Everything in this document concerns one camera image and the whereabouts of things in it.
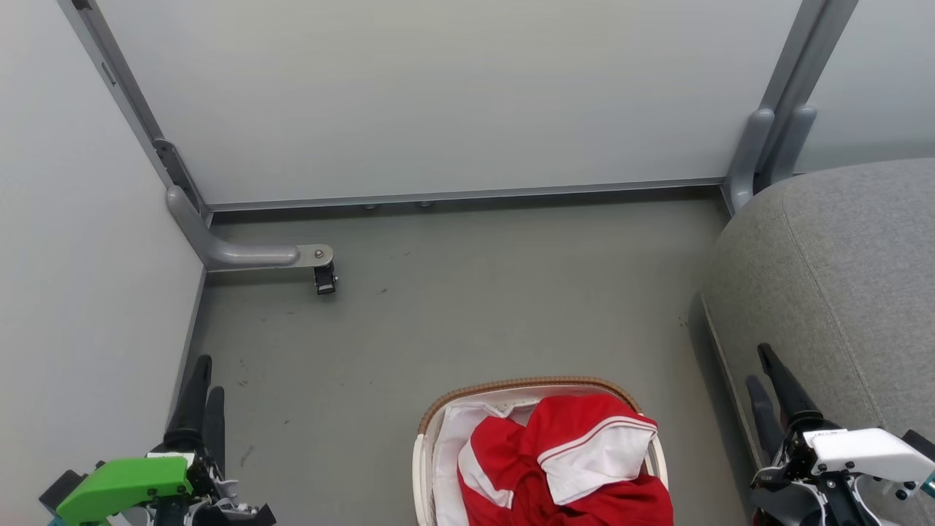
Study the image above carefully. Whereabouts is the grey double partition post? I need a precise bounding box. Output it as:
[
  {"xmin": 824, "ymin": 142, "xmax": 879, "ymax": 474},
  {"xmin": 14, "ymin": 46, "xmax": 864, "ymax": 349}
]
[{"xmin": 722, "ymin": 0, "xmax": 860, "ymax": 215}]

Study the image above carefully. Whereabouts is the white basket liner bag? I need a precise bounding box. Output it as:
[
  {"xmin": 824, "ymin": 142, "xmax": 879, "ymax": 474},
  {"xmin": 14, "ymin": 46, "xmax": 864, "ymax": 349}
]
[{"xmin": 431, "ymin": 398, "xmax": 543, "ymax": 526}]

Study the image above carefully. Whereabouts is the grey partition bottom rail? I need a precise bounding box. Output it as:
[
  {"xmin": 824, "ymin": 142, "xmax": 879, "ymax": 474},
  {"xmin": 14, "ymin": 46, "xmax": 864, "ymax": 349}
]
[{"xmin": 206, "ymin": 178, "xmax": 726, "ymax": 215}]

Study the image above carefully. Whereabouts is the grey partition post with foot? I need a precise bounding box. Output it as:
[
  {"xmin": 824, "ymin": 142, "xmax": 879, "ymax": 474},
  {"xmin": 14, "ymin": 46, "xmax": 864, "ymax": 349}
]
[{"xmin": 57, "ymin": 0, "xmax": 335, "ymax": 273}]

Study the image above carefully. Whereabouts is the white laundry basket brown rim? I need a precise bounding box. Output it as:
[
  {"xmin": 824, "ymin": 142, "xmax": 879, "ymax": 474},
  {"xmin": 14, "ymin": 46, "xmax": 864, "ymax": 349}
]
[{"xmin": 411, "ymin": 376, "xmax": 670, "ymax": 526}]

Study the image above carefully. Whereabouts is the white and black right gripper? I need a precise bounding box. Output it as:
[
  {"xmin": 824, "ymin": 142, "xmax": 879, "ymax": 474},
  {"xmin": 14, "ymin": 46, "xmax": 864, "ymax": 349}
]
[{"xmin": 746, "ymin": 343, "xmax": 935, "ymax": 526}]

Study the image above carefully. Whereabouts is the grey fabric sofa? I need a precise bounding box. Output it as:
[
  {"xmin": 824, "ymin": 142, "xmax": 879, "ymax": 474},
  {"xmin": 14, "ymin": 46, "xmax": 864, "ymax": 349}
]
[{"xmin": 700, "ymin": 156, "xmax": 935, "ymax": 526}]

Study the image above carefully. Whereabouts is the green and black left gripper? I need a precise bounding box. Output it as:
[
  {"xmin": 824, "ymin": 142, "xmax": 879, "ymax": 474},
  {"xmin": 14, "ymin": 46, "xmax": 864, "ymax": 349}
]
[{"xmin": 40, "ymin": 355, "xmax": 276, "ymax": 526}]

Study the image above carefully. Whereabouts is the red shorts white stripe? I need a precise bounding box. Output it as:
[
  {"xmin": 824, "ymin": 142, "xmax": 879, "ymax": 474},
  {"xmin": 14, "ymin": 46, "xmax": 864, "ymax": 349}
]
[{"xmin": 457, "ymin": 416, "xmax": 675, "ymax": 526}]

